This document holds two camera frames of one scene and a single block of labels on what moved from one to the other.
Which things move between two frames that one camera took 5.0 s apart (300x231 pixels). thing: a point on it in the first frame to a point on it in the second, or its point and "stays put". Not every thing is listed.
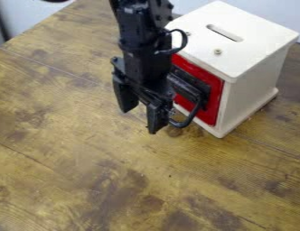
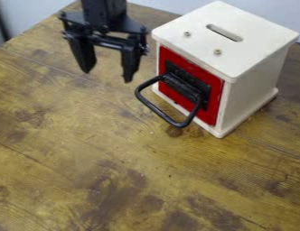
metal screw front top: [218, 51] stays put
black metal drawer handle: [183, 83] stays put
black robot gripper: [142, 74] to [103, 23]
